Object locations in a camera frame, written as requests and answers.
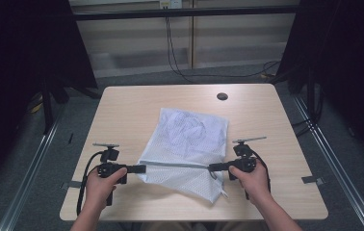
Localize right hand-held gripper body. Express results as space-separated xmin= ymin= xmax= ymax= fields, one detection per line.
xmin=226 ymin=136 xmax=268 ymax=182

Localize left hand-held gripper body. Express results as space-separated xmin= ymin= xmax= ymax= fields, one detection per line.
xmin=91 ymin=142 xmax=129 ymax=207

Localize white mesh laundry bag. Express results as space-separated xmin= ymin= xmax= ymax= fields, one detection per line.
xmin=137 ymin=107 xmax=230 ymax=205

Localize person's right hand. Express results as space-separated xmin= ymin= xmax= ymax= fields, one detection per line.
xmin=228 ymin=158 xmax=272 ymax=207

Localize person's left hand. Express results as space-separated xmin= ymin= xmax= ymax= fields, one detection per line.
xmin=84 ymin=167 xmax=129 ymax=212

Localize grey tape strip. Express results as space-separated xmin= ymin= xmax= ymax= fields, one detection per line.
xmin=300 ymin=175 xmax=325 ymax=187
xmin=60 ymin=180 xmax=84 ymax=191

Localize white crumpled garment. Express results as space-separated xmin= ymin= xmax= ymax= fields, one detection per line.
xmin=164 ymin=110 xmax=214 ymax=147

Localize black metal stand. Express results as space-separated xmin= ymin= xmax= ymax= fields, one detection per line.
xmin=39 ymin=75 xmax=72 ymax=136
xmin=304 ymin=68 xmax=324 ymax=124

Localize black curtain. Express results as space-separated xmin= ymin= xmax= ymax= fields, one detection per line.
xmin=0 ymin=0 xmax=98 ymax=196
xmin=277 ymin=0 xmax=364 ymax=169

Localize black horizontal bar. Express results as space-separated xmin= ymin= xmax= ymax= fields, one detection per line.
xmin=73 ymin=5 xmax=300 ymax=22

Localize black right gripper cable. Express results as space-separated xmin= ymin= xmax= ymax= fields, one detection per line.
xmin=249 ymin=148 xmax=272 ymax=195

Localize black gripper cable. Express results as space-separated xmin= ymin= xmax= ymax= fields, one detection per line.
xmin=75 ymin=151 xmax=105 ymax=217
xmin=249 ymin=148 xmax=272 ymax=195

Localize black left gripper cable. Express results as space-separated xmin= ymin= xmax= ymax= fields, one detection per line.
xmin=75 ymin=151 xmax=105 ymax=217

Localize black floor cables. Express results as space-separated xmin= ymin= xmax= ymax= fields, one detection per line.
xmin=291 ymin=116 xmax=318 ymax=139

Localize metal floor rail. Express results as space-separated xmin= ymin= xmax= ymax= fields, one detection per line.
xmin=0 ymin=107 xmax=64 ymax=231
xmin=291 ymin=93 xmax=364 ymax=231

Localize black hanging wall cables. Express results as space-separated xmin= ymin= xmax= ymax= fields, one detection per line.
xmin=165 ymin=8 xmax=281 ymax=85

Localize white wall socket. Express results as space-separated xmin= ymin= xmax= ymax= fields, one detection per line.
xmin=159 ymin=0 xmax=184 ymax=10

